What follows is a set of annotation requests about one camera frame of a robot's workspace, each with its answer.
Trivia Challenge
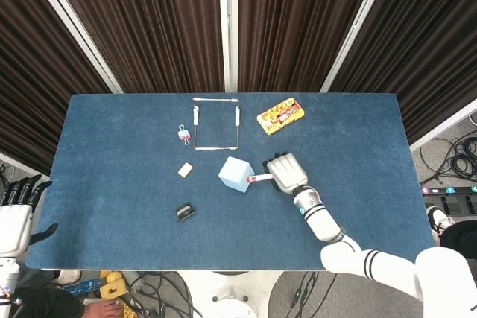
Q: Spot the red and white marker pen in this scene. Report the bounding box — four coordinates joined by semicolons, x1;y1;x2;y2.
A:
246;173;274;185

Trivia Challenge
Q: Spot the white frame post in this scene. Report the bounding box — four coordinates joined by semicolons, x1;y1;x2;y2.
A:
217;0;240;93
319;0;397;93
20;0;124;95
408;98;477;152

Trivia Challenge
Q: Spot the beige eraser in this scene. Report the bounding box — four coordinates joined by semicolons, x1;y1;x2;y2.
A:
177;162;195;179

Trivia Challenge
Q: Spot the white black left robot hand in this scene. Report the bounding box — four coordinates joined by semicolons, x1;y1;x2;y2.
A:
0;174;60;258

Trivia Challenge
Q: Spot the black floor cable bundle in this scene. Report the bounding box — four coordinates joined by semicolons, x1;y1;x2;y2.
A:
420;135;477;185

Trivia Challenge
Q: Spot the white shoe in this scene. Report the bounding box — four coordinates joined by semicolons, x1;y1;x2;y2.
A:
51;270;82;285

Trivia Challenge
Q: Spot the yellow cardboard block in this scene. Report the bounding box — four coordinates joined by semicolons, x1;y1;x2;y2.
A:
100;280;128;301

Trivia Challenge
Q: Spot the blue table mat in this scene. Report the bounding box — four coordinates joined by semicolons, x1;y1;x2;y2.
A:
27;92;439;272

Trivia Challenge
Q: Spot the pastel binder clip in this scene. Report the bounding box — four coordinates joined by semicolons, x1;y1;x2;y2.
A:
177;124;192;146

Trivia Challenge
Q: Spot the black foot pedal board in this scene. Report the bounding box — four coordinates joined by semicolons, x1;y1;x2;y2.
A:
420;185;477;217

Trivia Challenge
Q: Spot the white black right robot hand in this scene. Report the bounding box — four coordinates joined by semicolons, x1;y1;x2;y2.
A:
262;152;309;196

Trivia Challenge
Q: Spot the light blue cube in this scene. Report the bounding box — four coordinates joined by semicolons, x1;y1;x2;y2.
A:
217;156;255;195

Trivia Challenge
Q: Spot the yellow snack box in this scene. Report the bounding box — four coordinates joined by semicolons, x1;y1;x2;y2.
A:
256;97;305;136

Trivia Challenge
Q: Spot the white sneaker with black trousers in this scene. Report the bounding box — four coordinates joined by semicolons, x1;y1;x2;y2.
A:
426;205;477;256

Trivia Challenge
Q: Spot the small black clip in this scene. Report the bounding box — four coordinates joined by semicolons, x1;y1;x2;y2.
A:
175;203;197;222

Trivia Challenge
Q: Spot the metal wire book stand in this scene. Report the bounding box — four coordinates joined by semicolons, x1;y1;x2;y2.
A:
192;97;240;152

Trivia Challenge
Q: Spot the black cable with adapter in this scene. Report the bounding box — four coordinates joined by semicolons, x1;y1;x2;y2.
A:
289;270;318;318

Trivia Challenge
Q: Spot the dark brown curtain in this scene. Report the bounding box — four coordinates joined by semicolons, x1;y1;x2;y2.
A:
43;0;225;94
237;0;382;93
329;0;477;144
0;0;113;174

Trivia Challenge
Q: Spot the black cable tangle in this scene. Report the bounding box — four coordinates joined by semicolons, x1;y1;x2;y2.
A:
127;270;203;318

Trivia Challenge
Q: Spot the blue cardboard box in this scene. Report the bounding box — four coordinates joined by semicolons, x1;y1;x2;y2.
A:
61;279;102;296

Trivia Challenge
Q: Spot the person in dark clothing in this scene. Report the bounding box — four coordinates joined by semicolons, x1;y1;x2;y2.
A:
10;264;126;318

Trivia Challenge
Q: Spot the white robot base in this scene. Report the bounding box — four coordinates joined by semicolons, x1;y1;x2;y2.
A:
177;270;285;318

